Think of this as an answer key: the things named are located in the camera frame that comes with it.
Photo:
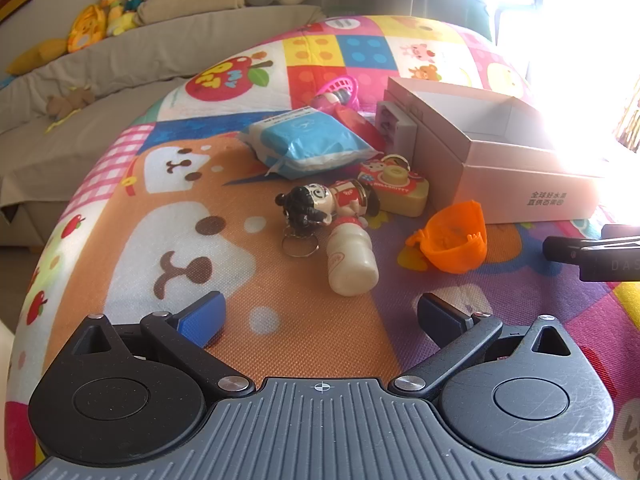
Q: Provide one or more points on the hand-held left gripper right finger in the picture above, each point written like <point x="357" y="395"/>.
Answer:
<point x="436" y="316"/>

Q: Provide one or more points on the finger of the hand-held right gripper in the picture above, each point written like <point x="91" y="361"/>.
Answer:
<point x="622" y="231"/>
<point x="565" y="249"/>

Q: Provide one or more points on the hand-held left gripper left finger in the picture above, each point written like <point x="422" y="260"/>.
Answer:
<point x="200" y="320"/>

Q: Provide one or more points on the orange plastic toy cup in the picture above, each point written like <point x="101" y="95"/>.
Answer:
<point x="450" y="250"/>

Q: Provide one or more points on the pink cardboard box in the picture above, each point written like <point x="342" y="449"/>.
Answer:
<point x="500" y="185"/>

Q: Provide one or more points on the cream toy bottle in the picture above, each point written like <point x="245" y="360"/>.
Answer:
<point x="350" y="265"/>

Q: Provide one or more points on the yellow toy camera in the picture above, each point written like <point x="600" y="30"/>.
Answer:
<point x="400" y="195"/>

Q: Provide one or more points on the red plastic toy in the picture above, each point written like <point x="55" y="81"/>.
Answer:
<point x="355" y="122"/>

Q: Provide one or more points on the blue tissue packet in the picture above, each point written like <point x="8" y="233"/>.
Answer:
<point x="305" y="135"/>

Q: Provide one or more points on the pink toy bottle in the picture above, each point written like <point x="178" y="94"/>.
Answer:
<point x="325" y="102"/>

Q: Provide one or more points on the pink plastic basket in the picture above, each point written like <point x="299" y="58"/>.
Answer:
<point x="346" y="82"/>

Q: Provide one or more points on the colourful printed play mat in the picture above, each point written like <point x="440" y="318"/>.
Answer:
<point x="150" y="200"/>

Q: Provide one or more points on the beige covered sofa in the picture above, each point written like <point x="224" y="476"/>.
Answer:
<point x="75" y="125"/>

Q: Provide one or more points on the brown plush toy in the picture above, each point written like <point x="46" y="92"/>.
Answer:
<point x="67" y="102"/>

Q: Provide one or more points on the yellow pillow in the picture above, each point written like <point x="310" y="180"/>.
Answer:
<point x="35" y="57"/>

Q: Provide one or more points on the yellow duck plush toy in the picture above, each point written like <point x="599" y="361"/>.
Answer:
<point x="117" y="10"/>

